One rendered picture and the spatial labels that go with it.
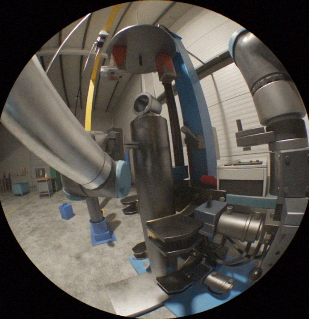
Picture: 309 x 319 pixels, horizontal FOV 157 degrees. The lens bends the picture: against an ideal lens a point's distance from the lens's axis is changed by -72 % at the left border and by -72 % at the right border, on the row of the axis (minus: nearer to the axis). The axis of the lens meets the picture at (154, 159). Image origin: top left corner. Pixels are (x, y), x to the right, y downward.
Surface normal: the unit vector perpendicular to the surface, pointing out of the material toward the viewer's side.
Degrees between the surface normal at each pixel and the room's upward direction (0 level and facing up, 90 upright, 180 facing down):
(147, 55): 180
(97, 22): 173
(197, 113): 90
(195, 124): 90
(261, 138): 90
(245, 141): 90
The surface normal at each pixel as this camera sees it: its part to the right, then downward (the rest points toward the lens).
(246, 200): -0.84, 0.08
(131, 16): 0.00, 1.00
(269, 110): -0.99, 0.11
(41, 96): 0.98, -0.03
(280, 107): -0.95, 0.10
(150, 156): 0.00, -0.01
